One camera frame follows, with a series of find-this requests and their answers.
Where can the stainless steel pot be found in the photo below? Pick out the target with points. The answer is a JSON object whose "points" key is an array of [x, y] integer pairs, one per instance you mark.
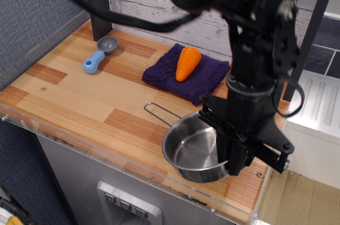
{"points": [[189, 145]]}

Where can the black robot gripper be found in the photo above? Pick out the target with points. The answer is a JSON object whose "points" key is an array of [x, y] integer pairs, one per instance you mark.
{"points": [[245, 125]]}

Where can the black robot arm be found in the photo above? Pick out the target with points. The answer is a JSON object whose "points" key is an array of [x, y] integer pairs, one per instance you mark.
{"points": [[264, 48]]}

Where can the blue grey toy scoop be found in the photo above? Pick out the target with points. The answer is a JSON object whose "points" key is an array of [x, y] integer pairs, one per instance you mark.
{"points": [[105, 46]]}

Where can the white toy sink unit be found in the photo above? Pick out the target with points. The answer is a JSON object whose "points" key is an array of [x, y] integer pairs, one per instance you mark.
{"points": [[314, 131]]}

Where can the grey toy appliance cabinet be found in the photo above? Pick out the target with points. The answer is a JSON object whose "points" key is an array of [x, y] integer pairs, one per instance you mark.
{"points": [[78, 176]]}

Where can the black right frame post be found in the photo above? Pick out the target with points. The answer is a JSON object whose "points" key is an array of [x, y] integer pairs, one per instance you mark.
{"points": [[308, 21]]}

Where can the clear acrylic table guard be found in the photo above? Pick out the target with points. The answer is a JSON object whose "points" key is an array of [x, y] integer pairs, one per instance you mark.
{"points": [[136, 160]]}

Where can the orange toy carrot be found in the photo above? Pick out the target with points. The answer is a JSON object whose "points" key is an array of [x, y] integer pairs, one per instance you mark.
{"points": [[188, 60]]}

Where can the yellow object bottom left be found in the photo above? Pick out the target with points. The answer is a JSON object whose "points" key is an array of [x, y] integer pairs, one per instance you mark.
{"points": [[14, 220]]}

